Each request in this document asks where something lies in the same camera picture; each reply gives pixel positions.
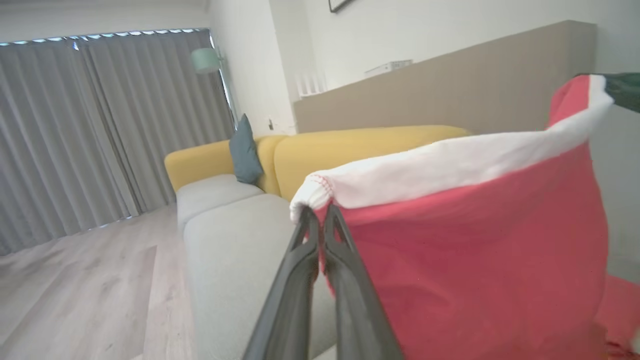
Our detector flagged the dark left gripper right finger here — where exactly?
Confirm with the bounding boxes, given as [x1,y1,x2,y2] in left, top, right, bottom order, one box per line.
[322,204,404,360]

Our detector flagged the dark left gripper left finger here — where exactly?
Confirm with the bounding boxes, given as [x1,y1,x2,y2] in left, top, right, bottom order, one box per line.
[242,206,321,360]

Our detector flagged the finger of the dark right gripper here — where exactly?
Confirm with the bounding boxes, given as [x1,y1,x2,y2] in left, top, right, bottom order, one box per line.
[602,72,640,114]

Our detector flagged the red shorts with white trim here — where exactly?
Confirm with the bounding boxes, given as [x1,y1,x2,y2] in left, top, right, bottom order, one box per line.
[289,74,640,360]

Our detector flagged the small grey sofa seat cushion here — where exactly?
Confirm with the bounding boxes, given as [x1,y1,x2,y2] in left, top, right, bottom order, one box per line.
[175,173,266,232]

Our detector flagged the blue grey throw pillow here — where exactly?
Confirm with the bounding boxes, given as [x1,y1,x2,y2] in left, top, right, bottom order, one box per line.
[228,113,265,186]

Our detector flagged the yellow sofa backrest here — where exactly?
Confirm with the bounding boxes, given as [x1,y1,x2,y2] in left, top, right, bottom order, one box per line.
[164,124,474,202]

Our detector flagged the beige low partition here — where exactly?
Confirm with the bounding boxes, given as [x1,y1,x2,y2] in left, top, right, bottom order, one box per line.
[292,20,599,137]

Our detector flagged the white ribbed rack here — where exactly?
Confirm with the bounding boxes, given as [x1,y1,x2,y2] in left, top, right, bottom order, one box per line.
[295,70,329,99]

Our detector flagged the grey curtain panel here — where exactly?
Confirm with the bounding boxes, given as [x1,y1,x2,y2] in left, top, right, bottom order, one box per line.
[75,28,236,215]
[0,39,141,257]

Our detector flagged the flat white device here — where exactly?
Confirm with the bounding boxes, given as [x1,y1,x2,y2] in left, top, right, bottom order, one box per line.
[363,59,414,77]

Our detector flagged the mint green floor lamp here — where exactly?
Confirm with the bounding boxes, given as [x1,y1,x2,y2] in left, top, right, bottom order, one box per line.
[189,47,239,132]

